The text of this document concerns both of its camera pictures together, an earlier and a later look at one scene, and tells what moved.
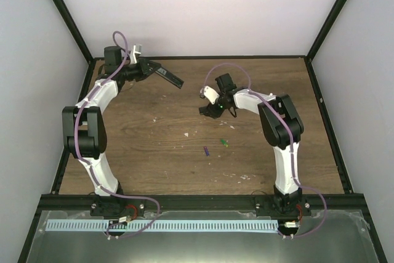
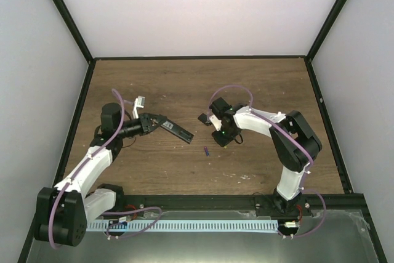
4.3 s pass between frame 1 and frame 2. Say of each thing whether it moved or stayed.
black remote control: moved
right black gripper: moved
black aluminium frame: stayed
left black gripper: moved
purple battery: stayed
